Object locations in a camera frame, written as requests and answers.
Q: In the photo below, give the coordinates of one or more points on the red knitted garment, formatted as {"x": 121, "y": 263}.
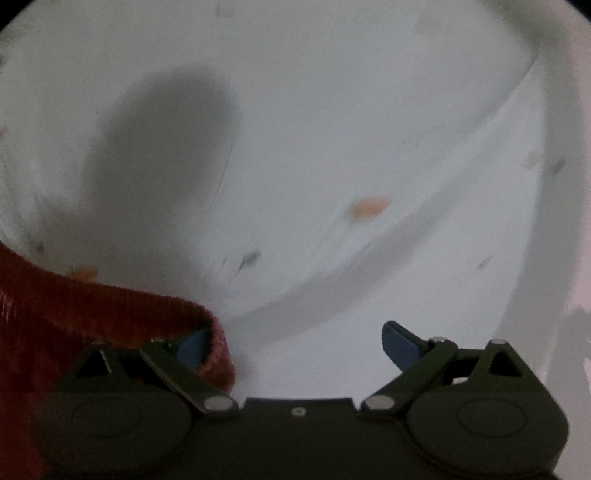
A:
{"x": 48, "y": 320}

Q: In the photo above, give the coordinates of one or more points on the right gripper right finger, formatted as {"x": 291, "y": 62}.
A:
{"x": 421, "y": 362}

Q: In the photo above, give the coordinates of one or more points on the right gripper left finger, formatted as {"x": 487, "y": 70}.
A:
{"x": 176, "y": 362}

